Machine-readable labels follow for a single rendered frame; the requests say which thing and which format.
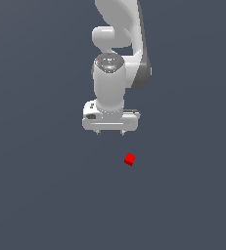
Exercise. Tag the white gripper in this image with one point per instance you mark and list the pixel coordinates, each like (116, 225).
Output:
(109, 122)

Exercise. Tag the small red cube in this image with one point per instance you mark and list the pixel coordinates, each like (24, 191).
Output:
(129, 158)

